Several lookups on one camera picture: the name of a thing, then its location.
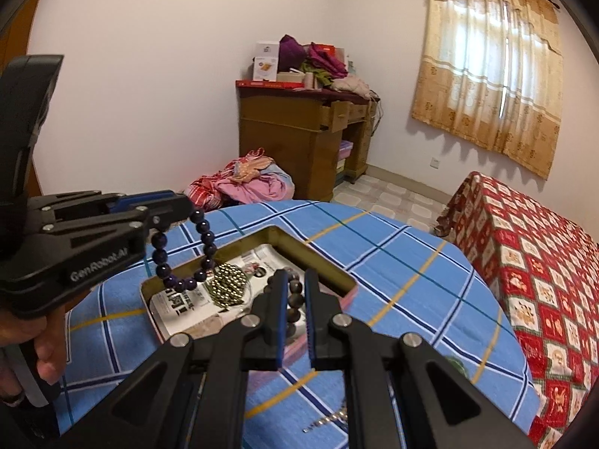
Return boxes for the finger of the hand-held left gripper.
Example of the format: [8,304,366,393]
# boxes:
[41,194,195,245]
[28,189,176,218]

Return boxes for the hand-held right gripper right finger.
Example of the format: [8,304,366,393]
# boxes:
[304,269,534,449]

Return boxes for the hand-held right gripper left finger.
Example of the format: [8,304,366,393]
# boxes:
[58,269,289,449]

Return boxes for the dark brown bead bracelet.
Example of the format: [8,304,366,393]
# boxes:
[264,266,307,337]

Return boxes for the dark purple bead bracelet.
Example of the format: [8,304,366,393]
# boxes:
[150,209,218,292]

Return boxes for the gold metallic bead bracelet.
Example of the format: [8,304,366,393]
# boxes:
[206,263,251,309]

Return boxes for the pink tin box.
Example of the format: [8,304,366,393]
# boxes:
[140,226,359,366]

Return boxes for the person's left hand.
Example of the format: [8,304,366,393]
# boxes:
[0,309,69,406]

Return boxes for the pile of striped pink clothes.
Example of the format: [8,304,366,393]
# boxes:
[182,148,295,211]

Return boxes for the printed paper sheet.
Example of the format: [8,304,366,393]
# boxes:
[150,243,282,337]

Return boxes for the blue plaid tablecloth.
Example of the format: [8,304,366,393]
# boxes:
[58,199,541,449]

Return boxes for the brown wooden desk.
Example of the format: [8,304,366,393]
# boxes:
[235,82,381,202]

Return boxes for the flat red box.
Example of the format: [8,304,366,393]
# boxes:
[235,79,305,89]

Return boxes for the plastic storage drawers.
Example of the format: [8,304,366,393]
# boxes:
[338,140,355,183]

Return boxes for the white cardboard box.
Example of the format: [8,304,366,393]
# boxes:
[253,41,282,82]

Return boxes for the purple cloth bundle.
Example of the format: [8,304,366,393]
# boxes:
[279,34,305,73]

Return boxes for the bed with red patterned sheet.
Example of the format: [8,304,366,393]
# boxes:
[435,171,599,449]

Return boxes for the beige patterned curtain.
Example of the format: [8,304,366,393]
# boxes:
[411,0,565,181]

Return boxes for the silver bead necklace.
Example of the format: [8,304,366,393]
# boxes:
[303,406,350,432]

